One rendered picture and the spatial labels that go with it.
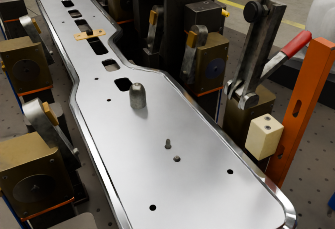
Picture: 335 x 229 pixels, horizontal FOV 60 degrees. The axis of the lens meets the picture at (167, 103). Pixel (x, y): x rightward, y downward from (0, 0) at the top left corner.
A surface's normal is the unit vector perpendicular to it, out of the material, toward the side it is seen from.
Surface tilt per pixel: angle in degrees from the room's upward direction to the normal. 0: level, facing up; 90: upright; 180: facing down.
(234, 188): 0
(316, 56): 90
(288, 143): 90
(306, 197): 0
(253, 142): 90
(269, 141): 90
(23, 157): 0
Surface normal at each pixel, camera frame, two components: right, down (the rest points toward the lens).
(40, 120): 0.46, 0.56
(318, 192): 0.00, -0.77
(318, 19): -0.82, 0.39
